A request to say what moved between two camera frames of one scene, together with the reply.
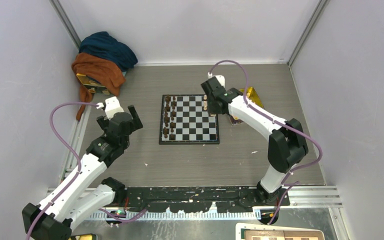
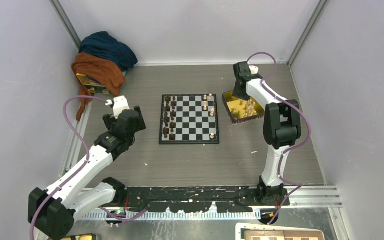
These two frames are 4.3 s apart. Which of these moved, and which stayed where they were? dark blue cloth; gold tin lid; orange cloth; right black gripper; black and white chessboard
Moved: right black gripper
Stayed: gold tin lid; orange cloth; dark blue cloth; black and white chessboard
